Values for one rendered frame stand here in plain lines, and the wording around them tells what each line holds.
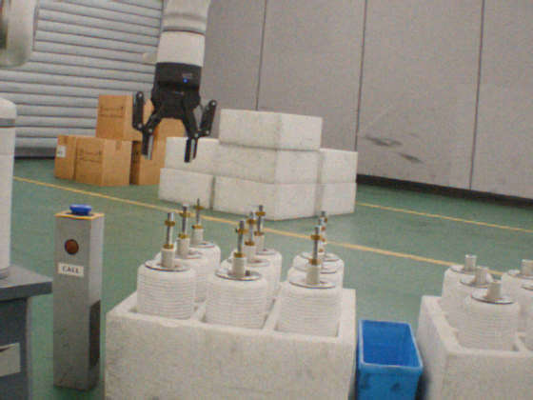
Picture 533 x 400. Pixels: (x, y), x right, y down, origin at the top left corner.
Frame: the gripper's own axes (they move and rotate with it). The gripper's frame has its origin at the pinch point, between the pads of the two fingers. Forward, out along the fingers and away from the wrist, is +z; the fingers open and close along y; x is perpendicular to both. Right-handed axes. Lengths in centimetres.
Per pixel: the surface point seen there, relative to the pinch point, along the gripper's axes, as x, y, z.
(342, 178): 244, 192, 9
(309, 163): 231, 161, 2
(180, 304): -3.9, 2.9, 23.4
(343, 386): -22.1, 23.2, 32.3
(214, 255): 16.2, 16.9, 18.6
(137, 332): -4.2, -4.2, 28.2
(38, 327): 49, -11, 43
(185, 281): -3.7, 3.4, 19.7
